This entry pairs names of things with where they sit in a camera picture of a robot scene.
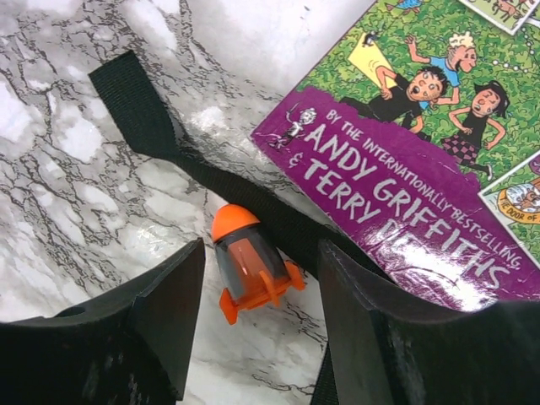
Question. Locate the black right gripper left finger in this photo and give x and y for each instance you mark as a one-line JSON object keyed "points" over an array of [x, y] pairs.
{"points": [[129, 345]]}

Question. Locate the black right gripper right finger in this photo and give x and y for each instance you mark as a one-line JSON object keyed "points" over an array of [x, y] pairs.
{"points": [[391, 347]]}

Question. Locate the orange rocket sharpener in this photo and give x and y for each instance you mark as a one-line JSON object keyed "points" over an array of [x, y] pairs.
{"points": [[253, 271]]}

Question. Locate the purple treehouse book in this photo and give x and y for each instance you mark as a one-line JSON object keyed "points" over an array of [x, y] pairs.
{"points": [[417, 134]]}

